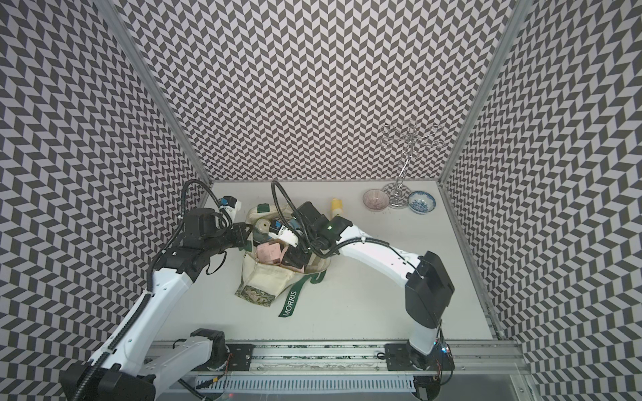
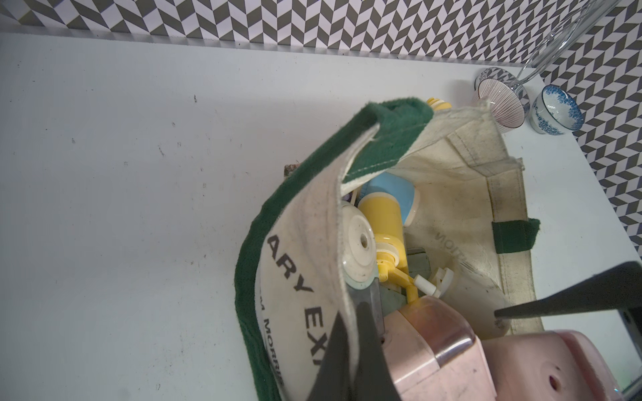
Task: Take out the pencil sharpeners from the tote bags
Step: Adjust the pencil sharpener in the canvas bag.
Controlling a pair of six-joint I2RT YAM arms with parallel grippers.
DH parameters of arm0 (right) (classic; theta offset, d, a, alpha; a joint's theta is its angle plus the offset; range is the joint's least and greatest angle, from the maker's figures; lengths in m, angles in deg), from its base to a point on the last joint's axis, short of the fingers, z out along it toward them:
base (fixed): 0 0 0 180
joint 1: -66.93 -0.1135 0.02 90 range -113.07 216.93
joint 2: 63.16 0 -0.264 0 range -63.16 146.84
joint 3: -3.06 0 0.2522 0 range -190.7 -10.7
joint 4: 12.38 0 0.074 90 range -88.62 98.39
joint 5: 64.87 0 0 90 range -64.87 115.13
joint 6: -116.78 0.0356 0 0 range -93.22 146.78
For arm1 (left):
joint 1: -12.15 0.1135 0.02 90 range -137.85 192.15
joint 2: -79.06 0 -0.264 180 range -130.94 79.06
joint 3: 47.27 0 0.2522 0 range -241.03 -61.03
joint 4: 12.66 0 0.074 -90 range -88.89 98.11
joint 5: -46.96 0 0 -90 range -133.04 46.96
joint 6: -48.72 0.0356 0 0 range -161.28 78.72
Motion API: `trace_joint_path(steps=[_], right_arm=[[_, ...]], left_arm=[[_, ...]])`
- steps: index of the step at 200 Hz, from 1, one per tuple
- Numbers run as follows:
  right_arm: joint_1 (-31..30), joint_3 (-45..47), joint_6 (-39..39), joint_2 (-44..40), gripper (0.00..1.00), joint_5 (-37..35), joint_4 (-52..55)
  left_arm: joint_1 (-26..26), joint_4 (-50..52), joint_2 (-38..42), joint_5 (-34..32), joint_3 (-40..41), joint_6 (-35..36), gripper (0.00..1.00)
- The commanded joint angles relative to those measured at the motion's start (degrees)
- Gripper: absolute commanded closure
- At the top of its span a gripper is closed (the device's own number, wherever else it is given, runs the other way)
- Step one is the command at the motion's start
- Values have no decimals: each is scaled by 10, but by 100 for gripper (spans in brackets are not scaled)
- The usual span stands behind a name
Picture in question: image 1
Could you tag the pink ribbed bowl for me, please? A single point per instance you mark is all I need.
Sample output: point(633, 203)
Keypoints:
point(375, 200)

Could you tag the aluminium mounting rail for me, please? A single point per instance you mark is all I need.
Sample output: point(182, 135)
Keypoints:
point(367, 357)

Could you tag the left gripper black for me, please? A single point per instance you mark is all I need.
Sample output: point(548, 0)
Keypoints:
point(239, 228)

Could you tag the silver jewelry tree stand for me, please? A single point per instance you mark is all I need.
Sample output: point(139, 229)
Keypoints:
point(410, 138)

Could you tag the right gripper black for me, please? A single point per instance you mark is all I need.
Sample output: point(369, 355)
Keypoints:
point(295, 257)

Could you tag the mint green pencil sharpener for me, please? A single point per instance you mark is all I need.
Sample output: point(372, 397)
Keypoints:
point(261, 231)

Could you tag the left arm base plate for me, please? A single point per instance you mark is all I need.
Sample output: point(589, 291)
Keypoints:
point(239, 357)

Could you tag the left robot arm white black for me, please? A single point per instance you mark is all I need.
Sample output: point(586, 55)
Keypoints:
point(118, 370)

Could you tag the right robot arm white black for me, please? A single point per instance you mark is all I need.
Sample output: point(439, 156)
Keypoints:
point(427, 285)

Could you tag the cream canvas tote bag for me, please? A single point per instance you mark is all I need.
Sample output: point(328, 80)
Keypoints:
point(261, 284)

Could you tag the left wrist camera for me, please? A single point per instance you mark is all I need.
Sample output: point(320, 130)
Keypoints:
point(231, 206)

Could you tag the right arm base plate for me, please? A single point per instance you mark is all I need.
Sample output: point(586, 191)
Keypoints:
point(402, 357)

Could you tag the blue white patterned bowl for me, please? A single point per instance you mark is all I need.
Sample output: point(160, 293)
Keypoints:
point(421, 202)

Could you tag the yellow block pencil sharpener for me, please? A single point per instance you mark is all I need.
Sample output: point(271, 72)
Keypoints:
point(337, 207)

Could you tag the pink block pencil sharpener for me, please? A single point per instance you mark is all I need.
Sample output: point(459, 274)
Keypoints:
point(271, 253)

